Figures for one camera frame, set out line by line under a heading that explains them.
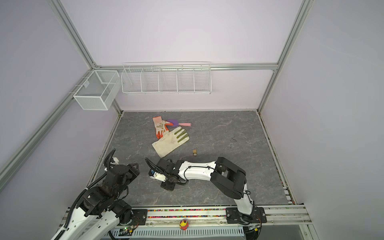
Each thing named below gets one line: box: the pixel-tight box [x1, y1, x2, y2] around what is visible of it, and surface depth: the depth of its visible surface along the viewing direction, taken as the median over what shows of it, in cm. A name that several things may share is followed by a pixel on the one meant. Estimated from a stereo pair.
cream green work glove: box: [151, 126, 190, 158], surface depth 104 cm
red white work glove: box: [152, 116, 174, 139], surface depth 111 cm
